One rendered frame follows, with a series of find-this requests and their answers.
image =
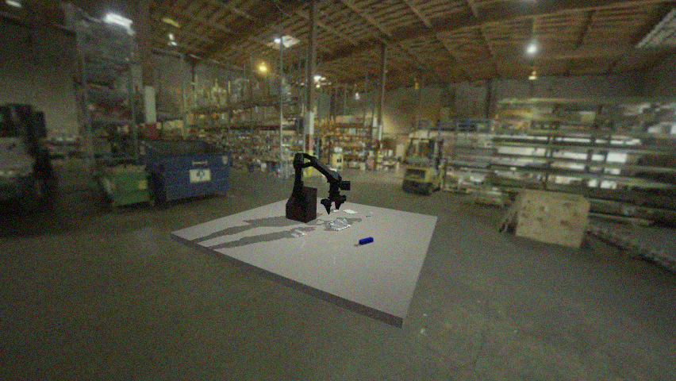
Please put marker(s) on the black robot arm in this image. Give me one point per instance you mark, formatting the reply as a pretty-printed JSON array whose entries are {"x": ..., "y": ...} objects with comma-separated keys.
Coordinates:
[{"x": 333, "y": 177}]

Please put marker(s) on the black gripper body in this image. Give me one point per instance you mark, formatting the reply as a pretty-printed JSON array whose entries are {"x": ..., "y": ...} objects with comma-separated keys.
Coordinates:
[{"x": 329, "y": 200}]

